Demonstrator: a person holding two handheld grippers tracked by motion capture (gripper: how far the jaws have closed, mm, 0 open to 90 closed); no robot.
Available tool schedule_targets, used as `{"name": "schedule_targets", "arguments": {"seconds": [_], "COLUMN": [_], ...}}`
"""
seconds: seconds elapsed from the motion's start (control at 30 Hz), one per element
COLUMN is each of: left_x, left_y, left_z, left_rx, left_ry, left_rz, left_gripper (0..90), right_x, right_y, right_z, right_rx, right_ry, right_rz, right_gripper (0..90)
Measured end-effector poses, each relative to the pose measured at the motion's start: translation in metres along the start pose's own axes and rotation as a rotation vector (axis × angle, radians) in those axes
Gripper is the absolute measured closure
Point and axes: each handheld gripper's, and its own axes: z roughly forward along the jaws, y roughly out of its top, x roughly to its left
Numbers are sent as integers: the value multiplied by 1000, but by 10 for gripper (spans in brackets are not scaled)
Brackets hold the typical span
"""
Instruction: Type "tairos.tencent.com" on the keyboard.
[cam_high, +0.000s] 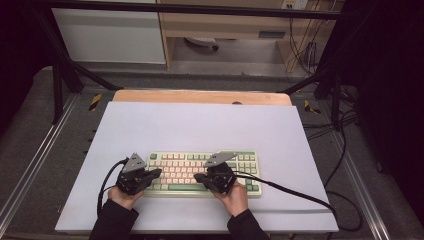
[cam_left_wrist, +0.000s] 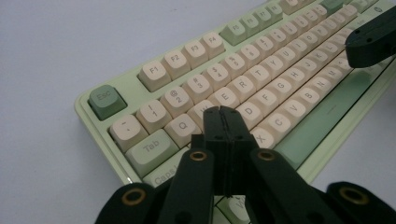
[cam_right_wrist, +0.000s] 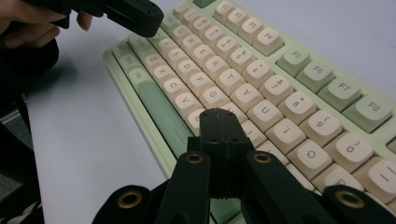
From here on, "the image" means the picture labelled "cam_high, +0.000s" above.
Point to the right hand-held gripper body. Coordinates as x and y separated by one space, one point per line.
221 176

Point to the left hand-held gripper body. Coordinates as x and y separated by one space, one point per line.
133 180

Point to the green and pink keyboard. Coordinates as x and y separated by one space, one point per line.
180 166

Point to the person's left hand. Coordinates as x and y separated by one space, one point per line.
125 199

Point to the person's right hand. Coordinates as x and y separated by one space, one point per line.
236 200

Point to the white board sheet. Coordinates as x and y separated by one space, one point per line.
200 130

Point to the wooden table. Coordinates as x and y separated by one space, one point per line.
200 97

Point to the yellow and black tape strip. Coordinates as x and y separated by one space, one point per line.
311 107
95 102

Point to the white chair base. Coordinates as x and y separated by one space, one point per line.
201 41

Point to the white cabinet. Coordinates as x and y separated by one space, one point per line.
110 36

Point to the light wooden desk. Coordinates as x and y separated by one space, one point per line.
216 26

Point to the small grey panel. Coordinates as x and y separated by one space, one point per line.
271 34

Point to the black curtain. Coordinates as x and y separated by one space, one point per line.
16 50
390 83

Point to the white power strip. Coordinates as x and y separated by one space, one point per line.
295 4

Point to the aluminium rail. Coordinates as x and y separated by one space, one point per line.
36 156
361 186

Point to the black metal frame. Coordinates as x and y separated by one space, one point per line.
200 9

